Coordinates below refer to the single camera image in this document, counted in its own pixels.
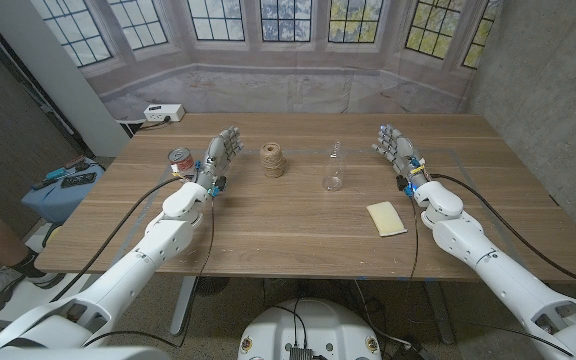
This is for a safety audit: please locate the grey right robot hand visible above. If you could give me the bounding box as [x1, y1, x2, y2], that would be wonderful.
[371, 123, 428, 186]

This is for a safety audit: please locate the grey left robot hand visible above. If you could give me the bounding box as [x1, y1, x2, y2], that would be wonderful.
[193, 125, 245, 187]

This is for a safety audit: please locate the yellow sticky note pad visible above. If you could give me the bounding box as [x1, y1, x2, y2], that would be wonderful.
[366, 201, 409, 238]

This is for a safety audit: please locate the tin can red label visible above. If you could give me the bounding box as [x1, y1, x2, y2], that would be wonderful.
[167, 146, 197, 180]

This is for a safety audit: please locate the jute twine spool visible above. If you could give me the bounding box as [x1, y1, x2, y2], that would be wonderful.
[259, 142, 288, 179]

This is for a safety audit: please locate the white power strip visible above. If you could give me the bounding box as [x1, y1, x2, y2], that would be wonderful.
[143, 103, 186, 124]

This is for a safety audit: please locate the printed bay window backdrop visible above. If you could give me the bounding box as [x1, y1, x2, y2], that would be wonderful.
[30, 0, 502, 121]

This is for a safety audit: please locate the black round fan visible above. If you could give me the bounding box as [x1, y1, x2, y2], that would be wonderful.
[193, 276, 231, 297]

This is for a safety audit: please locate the black flat device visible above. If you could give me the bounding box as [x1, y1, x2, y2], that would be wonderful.
[60, 172, 97, 189]

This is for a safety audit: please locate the grey table leg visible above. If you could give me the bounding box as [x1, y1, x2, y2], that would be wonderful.
[169, 276, 198, 336]
[422, 280, 455, 345]

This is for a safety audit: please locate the blue stool with tools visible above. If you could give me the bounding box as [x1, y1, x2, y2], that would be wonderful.
[20, 160, 106, 224]

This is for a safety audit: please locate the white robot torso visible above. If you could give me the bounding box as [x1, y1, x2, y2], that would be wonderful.
[237, 298, 383, 360]

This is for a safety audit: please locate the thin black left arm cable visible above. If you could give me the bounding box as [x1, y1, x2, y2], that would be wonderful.
[81, 197, 217, 350]

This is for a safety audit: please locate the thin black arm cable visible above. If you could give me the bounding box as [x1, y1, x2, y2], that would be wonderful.
[407, 195, 420, 281]
[81, 197, 217, 350]

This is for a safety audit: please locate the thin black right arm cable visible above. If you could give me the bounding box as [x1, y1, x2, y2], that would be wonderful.
[407, 195, 420, 281]

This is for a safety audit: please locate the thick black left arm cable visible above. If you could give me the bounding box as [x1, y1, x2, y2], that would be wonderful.
[49, 175, 185, 303]

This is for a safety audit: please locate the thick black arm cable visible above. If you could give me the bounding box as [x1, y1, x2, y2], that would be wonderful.
[429, 172, 576, 290]
[49, 175, 185, 303]

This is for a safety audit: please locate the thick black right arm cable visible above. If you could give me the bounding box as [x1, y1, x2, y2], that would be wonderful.
[429, 172, 576, 290]

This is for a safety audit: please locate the white wall panel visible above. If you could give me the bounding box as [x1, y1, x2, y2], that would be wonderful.
[0, 0, 132, 158]

